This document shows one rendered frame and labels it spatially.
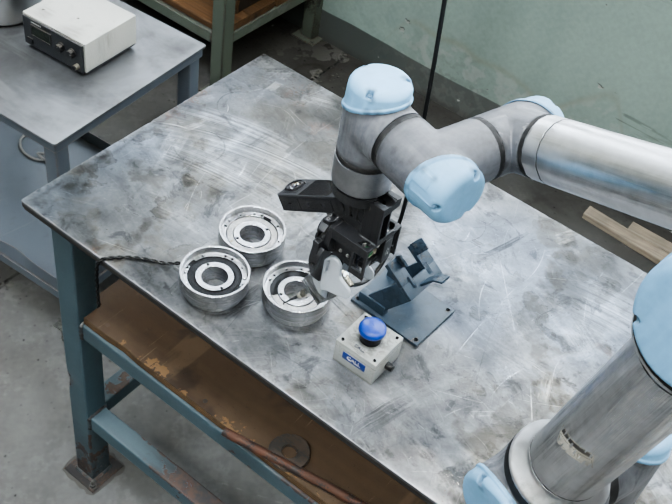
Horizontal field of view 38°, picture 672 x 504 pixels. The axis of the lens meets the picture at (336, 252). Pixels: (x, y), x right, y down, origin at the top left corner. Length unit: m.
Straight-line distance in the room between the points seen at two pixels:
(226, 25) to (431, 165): 2.02
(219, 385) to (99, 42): 0.77
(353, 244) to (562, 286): 0.51
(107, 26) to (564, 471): 1.40
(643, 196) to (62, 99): 1.31
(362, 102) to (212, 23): 1.98
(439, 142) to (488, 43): 2.03
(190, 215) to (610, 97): 1.65
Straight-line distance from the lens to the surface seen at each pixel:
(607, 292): 1.63
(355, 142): 1.10
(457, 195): 1.03
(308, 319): 1.42
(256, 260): 1.49
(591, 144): 1.03
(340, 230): 1.20
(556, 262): 1.64
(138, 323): 1.76
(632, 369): 0.88
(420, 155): 1.03
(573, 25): 2.91
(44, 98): 2.02
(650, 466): 1.19
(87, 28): 2.07
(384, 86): 1.08
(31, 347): 2.45
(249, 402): 1.66
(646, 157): 1.00
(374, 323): 1.37
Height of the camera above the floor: 1.91
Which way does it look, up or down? 45 degrees down
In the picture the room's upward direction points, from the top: 11 degrees clockwise
